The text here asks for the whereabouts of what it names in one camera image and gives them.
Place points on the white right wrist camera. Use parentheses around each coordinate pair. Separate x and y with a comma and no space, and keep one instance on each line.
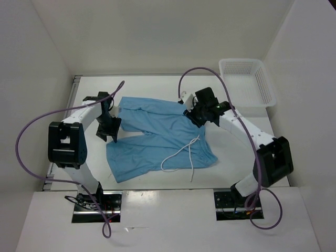
(188,99)

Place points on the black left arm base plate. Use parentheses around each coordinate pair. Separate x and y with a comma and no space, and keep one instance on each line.
(86,211)

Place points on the light blue shorts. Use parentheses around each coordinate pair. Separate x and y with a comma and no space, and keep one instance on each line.
(167,140)

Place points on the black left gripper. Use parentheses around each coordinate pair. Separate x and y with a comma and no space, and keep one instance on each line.
(112,131)

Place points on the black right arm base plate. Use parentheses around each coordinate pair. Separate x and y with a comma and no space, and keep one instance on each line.
(227,209)

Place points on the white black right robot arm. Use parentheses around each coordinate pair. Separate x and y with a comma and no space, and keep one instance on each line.
(273,159)

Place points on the white perforated plastic basket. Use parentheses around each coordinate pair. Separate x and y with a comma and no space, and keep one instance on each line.
(247,82)

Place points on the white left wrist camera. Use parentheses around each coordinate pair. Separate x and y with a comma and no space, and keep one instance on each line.
(115,111)

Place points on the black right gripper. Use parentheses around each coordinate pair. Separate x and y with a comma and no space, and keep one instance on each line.
(190,115)

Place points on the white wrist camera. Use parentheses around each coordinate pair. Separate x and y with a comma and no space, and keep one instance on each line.
(188,99)
(115,111)

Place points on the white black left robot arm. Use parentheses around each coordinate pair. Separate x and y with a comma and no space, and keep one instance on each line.
(76,166)

